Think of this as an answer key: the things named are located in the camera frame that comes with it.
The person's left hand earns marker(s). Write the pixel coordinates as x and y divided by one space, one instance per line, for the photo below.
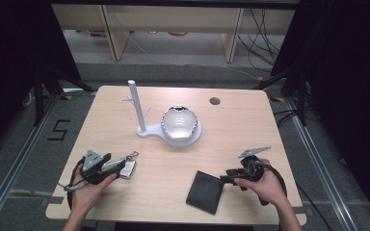
88 193

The black wallet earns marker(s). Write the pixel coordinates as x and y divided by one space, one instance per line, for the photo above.
205 192

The aluminium floor rail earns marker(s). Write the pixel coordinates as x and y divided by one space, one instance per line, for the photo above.
19 160
321 163

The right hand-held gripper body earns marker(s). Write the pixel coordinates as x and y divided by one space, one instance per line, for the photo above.
250 166

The person's right hand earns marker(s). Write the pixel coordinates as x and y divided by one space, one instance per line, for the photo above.
265 186

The silver shell-shaped dish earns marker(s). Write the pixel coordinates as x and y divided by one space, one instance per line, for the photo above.
179 123

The wooden table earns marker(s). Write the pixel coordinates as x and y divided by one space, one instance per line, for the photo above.
160 166

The silver car key fob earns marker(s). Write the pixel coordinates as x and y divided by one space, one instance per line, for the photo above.
128 166

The beige wooden desk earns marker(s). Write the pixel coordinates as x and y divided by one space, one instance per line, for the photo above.
173 22

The white branch key stand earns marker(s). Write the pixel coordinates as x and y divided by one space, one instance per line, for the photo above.
141 112

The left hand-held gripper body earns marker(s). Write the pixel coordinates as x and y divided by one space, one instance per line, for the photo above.
92 166

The black metal stand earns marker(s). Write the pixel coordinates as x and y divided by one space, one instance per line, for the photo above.
297 89
48 86

